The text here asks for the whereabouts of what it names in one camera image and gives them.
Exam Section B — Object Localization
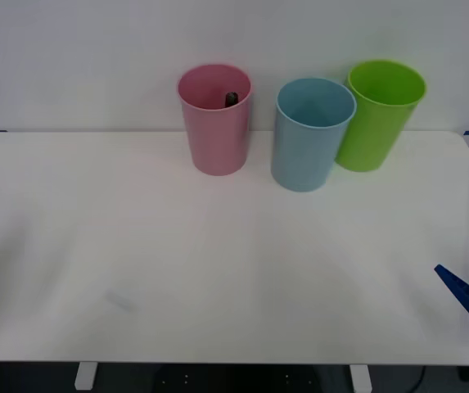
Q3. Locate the white table leg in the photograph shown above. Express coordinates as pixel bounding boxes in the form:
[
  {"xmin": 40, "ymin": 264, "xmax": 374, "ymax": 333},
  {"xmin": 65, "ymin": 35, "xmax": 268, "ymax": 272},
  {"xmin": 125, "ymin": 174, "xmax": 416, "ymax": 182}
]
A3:
[
  {"xmin": 348, "ymin": 364, "xmax": 372, "ymax": 392},
  {"xmin": 74, "ymin": 362, "xmax": 98, "ymax": 391}
]

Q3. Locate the green plastic bin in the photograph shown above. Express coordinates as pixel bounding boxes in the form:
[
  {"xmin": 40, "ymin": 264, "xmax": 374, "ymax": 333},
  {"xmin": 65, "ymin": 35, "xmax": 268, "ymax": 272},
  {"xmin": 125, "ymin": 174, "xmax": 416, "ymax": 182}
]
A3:
[{"xmin": 334, "ymin": 59, "xmax": 428, "ymax": 173}]

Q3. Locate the pale blue plastic bin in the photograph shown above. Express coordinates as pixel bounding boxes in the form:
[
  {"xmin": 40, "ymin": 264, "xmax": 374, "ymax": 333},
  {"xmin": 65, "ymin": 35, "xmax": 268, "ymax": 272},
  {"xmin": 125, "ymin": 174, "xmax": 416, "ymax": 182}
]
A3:
[{"xmin": 270, "ymin": 76, "xmax": 358, "ymax": 193}]

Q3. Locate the pink plastic bin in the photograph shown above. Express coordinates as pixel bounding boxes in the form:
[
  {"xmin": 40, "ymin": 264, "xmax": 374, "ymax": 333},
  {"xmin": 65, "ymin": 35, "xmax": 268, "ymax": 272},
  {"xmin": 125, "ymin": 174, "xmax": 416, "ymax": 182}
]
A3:
[{"xmin": 176, "ymin": 63, "xmax": 253, "ymax": 177}]

